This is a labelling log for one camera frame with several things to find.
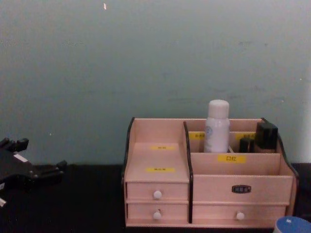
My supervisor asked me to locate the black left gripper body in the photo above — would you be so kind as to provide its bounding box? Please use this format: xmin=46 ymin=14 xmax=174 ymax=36
xmin=0 ymin=150 xmax=35 ymax=193

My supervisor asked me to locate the black table cloth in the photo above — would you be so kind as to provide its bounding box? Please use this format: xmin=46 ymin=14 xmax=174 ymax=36
xmin=0 ymin=162 xmax=311 ymax=233

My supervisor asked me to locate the small wooden drawer white knob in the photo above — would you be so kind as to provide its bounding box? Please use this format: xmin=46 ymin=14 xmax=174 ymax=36
xmin=126 ymin=202 xmax=189 ymax=220
xmin=126 ymin=182 xmax=189 ymax=201

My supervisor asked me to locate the pale wooden desk organizer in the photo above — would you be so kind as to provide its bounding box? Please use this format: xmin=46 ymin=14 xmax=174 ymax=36
xmin=121 ymin=117 xmax=299 ymax=229

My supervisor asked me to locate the wide wooden drawer white knob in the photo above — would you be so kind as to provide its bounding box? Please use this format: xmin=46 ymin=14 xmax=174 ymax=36
xmin=192 ymin=205 xmax=287 ymax=222

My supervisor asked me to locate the white plastic bottle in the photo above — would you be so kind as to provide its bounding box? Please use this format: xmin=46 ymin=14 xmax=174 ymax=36
xmin=203 ymin=99 xmax=230 ymax=153

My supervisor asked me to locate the black lipstick tube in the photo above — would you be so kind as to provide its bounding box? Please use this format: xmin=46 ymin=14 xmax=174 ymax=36
xmin=239 ymin=137 xmax=255 ymax=153

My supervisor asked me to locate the square black-capped cosmetic bottle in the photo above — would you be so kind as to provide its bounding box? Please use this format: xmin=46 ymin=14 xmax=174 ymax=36
xmin=254 ymin=122 xmax=279 ymax=154

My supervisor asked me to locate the blue round lid grey rim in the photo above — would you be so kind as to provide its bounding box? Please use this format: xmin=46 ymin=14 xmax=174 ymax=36
xmin=274 ymin=216 xmax=311 ymax=233

